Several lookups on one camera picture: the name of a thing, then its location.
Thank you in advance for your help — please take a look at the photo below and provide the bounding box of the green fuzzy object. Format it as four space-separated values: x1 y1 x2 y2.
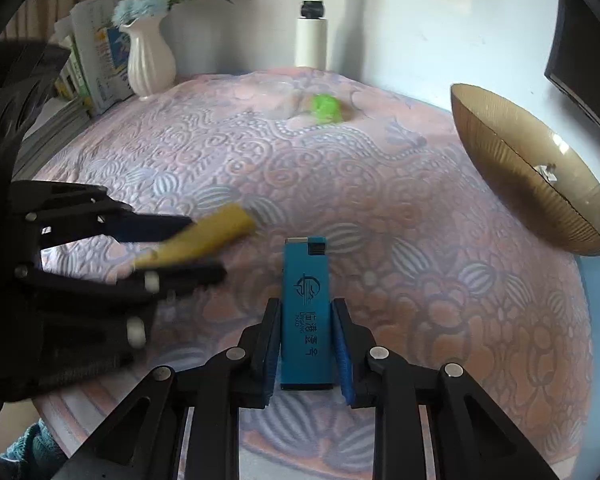
310 92 344 124

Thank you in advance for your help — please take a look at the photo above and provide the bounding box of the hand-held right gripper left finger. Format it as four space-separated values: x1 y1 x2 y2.
50 297 282 480

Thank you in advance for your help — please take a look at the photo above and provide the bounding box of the white pipe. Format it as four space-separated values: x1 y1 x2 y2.
294 0 329 69

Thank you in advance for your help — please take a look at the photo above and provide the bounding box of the blue lighter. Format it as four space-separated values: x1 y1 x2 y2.
279 237 337 392

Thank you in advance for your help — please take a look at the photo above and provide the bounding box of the amber glass bowl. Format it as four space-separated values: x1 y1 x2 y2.
450 82 600 257

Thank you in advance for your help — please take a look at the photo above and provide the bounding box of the pink patterned tablecloth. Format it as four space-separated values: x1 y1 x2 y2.
12 66 597 480

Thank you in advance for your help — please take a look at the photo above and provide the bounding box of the printed magazine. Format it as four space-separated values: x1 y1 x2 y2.
70 0 137 117

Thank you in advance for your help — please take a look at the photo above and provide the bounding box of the clear plastic packet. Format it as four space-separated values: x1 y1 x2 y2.
260 80 312 119

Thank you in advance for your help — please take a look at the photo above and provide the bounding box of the person's left forearm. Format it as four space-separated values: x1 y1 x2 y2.
0 417 69 480

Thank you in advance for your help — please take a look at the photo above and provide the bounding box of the stack of magazines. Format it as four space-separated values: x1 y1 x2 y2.
11 15 94 176

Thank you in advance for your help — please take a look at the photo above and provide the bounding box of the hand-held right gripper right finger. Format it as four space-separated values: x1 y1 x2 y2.
331 297 561 480

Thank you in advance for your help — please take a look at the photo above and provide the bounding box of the yellow plastic piece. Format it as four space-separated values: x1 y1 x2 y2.
134 202 257 271

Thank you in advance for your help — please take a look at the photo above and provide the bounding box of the white ribbed vase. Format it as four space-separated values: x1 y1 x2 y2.
120 15 177 101

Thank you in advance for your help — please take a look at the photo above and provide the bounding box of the black television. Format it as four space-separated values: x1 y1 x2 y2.
544 0 600 149

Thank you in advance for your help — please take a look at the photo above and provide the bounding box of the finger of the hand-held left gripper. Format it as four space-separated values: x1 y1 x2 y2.
12 180 197 252
14 259 229 368

